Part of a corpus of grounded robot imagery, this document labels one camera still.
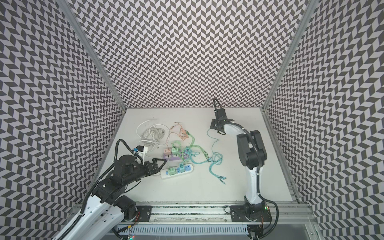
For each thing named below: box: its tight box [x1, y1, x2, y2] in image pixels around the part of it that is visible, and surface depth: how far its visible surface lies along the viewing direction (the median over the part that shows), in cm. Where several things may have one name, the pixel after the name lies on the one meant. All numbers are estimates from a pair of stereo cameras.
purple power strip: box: [163, 150, 190, 161], surface depth 91 cm
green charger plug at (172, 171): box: [168, 167, 177, 176], surface depth 82 cm
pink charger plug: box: [164, 148, 172, 155], surface depth 88 cm
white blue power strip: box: [161, 163, 194, 180], surface depth 84 cm
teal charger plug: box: [179, 163, 185, 173], surface depth 83 cm
